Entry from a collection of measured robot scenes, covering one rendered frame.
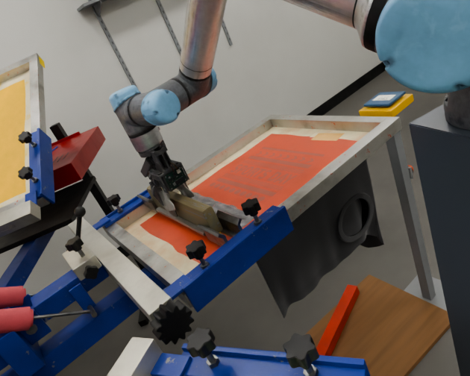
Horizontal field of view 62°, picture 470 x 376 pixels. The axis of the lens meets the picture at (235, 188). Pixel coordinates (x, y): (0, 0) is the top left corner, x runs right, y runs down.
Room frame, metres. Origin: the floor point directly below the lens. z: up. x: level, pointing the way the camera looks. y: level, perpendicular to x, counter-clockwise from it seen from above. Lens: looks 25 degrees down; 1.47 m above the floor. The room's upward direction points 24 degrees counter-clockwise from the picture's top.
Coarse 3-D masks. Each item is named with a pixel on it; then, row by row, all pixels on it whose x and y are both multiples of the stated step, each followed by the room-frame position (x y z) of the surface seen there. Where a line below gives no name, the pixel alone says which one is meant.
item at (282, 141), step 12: (264, 144) 1.34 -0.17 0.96; (276, 144) 1.30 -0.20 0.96; (288, 144) 1.25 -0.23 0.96; (240, 156) 1.33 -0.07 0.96; (228, 168) 1.28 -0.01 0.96; (204, 192) 1.17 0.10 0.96; (216, 192) 1.13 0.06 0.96; (156, 216) 1.15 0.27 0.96; (144, 228) 1.11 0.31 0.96; (156, 228) 1.07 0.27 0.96; (168, 228) 1.04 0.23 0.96; (180, 228) 1.01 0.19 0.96; (168, 240) 0.97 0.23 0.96
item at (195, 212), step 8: (176, 192) 1.01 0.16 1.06; (176, 200) 0.97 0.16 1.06; (184, 200) 0.94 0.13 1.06; (192, 200) 0.92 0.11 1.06; (176, 208) 0.99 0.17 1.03; (184, 208) 0.93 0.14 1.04; (192, 208) 0.88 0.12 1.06; (200, 208) 0.86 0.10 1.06; (208, 208) 0.84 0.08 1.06; (184, 216) 0.96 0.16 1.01; (192, 216) 0.90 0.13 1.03; (200, 216) 0.86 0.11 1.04; (208, 216) 0.84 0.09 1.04; (216, 216) 0.85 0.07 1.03; (200, 224) 0.88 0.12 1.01; (208, 224) 0.83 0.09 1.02; (216, 224) 0.84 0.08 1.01
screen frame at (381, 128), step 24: (264, 120) 1.49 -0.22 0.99; (288, 120) 1.39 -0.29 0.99; (312, 120) 1.28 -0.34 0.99; (336, 120) 1.18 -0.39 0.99; (360, 120) 1.10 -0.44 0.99; (384, 120) 1.03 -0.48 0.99; (240, 144) 1.41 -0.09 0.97; (360, 144) 0.95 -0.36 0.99; (192, 168) 1.33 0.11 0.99; (336, 168) 0.89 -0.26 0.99; (312, 192) 0.84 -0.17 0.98; (120, 240) 1.02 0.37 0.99; (144, 264) 0.87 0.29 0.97; (168, 264) 0.79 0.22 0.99
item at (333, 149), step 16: (304, 144) 1.19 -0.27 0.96; (320, 144) 1.14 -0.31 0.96; (336, 144) 1.09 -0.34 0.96; (352, 144) 1.04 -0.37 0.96; (320, 160) 1.03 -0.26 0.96; (304, 176) 0.98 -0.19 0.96; (288, 192) 0.93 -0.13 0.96; (240, 208) 0.97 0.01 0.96; (176, 240) 0.95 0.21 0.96; (192, 240) 0.91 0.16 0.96; (208, 240) 0.88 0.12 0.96; (208, 256) 0.81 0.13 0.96
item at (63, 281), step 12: (72, 276) 0.84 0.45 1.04; (108, 276) 0.86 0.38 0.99; (48, 288) 0.84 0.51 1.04; (60, 288) 0.81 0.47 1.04; (84, 288) 0.83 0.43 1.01; (36, 300) 0.81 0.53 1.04; (48, 300) 0.80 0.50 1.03; (60, 300) 0.80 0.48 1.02; (72, 300) 0.81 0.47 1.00; (48, 312) 0.79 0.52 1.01
